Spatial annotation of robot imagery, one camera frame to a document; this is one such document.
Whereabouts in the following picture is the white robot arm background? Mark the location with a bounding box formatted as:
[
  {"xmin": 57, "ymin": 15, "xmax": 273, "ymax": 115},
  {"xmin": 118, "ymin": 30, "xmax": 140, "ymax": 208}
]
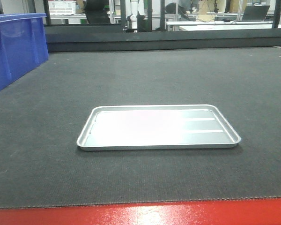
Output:
[{"xmin": 125, "ymin": 0, "xmax": 145, "ymax": 33}]

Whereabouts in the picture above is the black conveyor belt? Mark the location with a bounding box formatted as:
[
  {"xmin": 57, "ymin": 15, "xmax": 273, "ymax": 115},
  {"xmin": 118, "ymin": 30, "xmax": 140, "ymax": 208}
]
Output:
[{"xmin": 0, "ymin": 46, "xmax": 281, "ymax": 208}]

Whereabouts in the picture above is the red conveyor edge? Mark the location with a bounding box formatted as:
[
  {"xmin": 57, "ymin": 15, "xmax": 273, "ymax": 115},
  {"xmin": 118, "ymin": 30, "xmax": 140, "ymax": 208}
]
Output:
[{"xmin": 0, "ymin": 198, "xmax": 281, "ymax": 225}]

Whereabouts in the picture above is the silver metal tray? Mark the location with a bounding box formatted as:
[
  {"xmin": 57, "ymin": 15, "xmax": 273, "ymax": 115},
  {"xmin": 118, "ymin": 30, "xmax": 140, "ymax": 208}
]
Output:
[{"xmin": 76, "ymin": 104, "xmax": 241, "ymax": 151}]

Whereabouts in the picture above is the black office chair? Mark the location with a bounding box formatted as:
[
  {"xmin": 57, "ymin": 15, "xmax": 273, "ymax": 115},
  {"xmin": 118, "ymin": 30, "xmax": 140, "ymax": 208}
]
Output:
[{"xmin": 84, "ymin": 0, "xmax": 110, "ymax": 24}]

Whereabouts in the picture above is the white table background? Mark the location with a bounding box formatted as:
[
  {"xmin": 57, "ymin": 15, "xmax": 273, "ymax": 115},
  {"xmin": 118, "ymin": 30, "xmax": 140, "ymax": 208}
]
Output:
[{"xmin": 165, "ymin": 21, "xmax": 273, "ymax": 31}]

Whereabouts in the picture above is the white storage basket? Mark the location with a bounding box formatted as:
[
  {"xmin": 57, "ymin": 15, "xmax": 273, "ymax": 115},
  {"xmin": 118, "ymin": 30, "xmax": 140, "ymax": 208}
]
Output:
[{"xmin": 48, "ymin": 0, "xmax": 76, "ymax": 15}]

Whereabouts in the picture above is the blue plastic crate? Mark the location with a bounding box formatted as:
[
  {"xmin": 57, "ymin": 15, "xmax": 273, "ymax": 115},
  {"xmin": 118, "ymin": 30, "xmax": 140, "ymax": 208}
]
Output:
[{"xmin": 0, "ymin": 13, "xmax": 49, "ymax": 91}]

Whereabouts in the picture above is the black laptop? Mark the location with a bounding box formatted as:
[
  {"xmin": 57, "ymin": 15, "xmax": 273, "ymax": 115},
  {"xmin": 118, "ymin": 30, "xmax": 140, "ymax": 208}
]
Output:
[{"xmin": 240, "ymin": 5, "xmax": 270, "ymax": 22}]

